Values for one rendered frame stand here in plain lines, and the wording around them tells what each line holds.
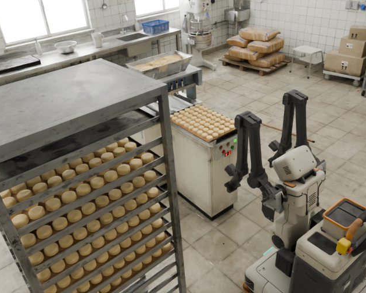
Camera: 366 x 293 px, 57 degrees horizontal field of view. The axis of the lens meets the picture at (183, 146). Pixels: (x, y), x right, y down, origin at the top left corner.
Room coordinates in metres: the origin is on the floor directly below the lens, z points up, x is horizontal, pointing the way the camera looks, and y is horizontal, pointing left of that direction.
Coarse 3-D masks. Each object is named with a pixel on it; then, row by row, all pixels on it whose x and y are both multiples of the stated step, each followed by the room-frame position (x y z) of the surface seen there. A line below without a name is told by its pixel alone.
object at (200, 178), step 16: (176, 128) 2.60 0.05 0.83; (176, 144) 2.61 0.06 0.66; (192, 144) 2.41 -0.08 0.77; (176, 160) 2.63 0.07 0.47; (192, 160) 2.42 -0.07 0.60; (208, 160) 2.25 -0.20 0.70; (224, 160) 2.33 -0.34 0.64; (176, 176) 2.65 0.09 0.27; (192, 176) 2.43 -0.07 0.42; (208, 176) 2.26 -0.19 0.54; (224, 176) 2.33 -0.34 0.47; (192, 192) 2.45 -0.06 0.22; (208, 192) 2.26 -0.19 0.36; (224, 192) 2.33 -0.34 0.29; (208, 208) 2.27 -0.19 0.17; (224, 208) 2.33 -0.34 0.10
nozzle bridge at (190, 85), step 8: (184, 72) 3.04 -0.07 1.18; (192, 72) 3.04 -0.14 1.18; (200, 72) 3.09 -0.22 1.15; (160, 80) 2.88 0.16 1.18; (168, 80) 2.87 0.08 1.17; (176, 80) 3.03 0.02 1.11; (184, 80) 3.08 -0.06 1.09; (192, 80) 3.14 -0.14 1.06; (200, 80) 3.09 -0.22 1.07; (176, 88) 2.98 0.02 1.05; (184, 88) 3.02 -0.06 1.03; (192, 88) 3.17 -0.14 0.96; (192, 96) 3.18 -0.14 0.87
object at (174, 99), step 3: (168, 96) 3.19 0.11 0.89; (174, 96) 3.15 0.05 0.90; (168, 99) 3.20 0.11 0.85; (171, 99) 3.15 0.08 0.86; (174, 99) 3.11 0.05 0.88; (177, 99) 3.07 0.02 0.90; (180, 99) 3.06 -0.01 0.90; (174, 102) 3.12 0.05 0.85; (177, 102) 3.07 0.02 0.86; (180, 102) 3.03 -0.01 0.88; (183, 102) 2.99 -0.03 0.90; (186, 102) 2.98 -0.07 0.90; (180, 105) 3.04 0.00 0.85; (183, 105) 3.00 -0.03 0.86; (186, 105) 2.95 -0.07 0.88; (189, 105) 2.91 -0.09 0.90; (234, 132) 2.43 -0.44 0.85; (237, 132) 2.41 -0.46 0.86
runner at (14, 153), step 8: (136, 104) 1.07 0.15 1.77; (144, 104) 1.09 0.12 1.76; (120, 112) 1.03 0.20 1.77; (96, 120) 0.97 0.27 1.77; (104, 120) 0.99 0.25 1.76; (72, 128) 0.92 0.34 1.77; (80, 128) 0.94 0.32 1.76; (56, 136) 0.89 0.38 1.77; (64, 136) 0.90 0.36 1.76; (32, 144) 0.84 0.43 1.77; (40, 144) 0.86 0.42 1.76; (16, 152) 0.82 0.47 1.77; (24, 152) 0.83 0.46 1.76; (0, 160) 0.79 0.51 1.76
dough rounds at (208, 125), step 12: (192, 108) 2.80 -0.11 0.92; (204, 108) 2.77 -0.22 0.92; (180, 120) 2.57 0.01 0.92; (192, 120) 2.59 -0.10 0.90; (204, 120) 2.57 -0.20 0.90; (216, 120) 2.52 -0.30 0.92; (228, 120) 2.51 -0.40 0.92; (192, 132) 2.39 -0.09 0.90; (204, 132) 2.36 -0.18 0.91; (216, 132) 2.35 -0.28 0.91
